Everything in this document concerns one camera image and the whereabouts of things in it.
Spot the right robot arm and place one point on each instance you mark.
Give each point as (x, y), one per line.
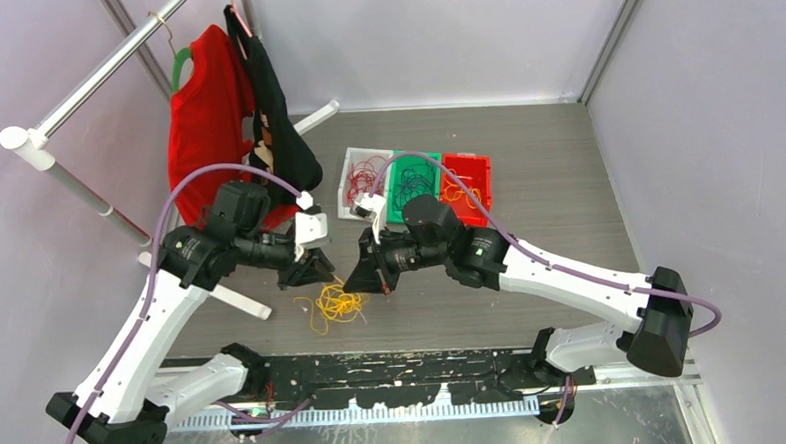
(644, 320)

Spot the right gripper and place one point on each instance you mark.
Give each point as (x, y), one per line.
(372, 273)

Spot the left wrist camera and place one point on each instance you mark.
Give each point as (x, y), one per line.
(310, 226)

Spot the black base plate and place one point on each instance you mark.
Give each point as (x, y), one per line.
(399, 380)

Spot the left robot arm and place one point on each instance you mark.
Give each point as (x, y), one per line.
(118, 402)

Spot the green hanger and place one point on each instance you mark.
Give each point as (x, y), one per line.
(181, 57)

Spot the white plastic bin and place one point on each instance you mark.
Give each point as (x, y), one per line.
(360, 169)

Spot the red plastic bin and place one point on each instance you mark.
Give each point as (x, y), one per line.
(474, 171)

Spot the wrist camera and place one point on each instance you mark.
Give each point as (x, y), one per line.
(310, 226)
(372, 208)

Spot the black shirt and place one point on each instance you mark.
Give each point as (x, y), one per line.
(278, 147)

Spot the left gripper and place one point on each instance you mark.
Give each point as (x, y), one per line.
(313, 267)

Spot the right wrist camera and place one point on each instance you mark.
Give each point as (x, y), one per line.
(372, 208)

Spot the red shirt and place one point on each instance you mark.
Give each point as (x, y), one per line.
(211, 114)

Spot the green plastic bin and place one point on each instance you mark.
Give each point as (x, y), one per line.
(410, 177)

